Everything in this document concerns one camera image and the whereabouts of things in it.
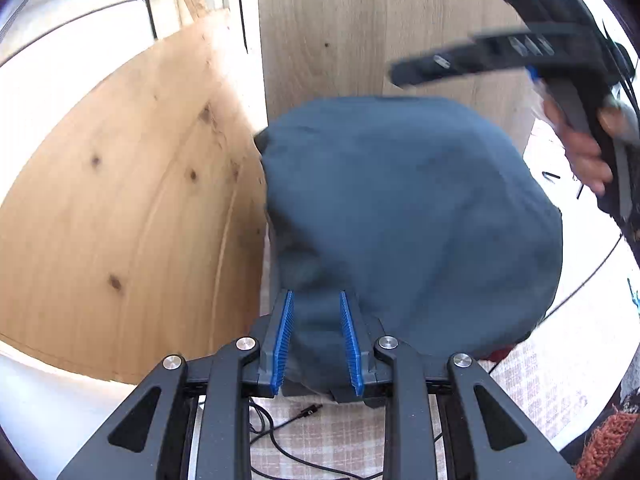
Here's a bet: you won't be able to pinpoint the plaid tablecloth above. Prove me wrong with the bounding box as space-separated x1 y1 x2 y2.
249 310 626 480

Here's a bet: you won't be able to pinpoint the thin black cable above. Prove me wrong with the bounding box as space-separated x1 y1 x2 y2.
537 237 627 324

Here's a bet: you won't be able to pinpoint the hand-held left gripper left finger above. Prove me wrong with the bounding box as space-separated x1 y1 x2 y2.
56 289 295 480

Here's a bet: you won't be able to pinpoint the plywood board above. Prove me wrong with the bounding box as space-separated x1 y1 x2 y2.
0 10 274 387

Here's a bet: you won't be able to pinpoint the dark pants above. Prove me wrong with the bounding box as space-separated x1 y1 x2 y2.
254 95 565 404

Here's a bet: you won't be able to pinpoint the orange knit cloth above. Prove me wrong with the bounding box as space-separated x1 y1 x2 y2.
575 412 640 480

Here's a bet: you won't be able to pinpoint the light wood cabinet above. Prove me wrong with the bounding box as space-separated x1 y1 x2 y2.
255 0 543 131

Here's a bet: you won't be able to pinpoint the person's right hand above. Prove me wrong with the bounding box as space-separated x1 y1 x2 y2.
541 96 628 197

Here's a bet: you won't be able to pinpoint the black cable with plug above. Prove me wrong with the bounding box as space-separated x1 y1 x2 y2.
247 400 387 479

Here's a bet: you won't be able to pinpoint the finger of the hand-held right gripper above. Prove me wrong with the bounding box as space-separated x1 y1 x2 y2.
389 29 559 89

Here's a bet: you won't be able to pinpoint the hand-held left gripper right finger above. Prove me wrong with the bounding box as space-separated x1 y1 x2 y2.
340 290 577 480

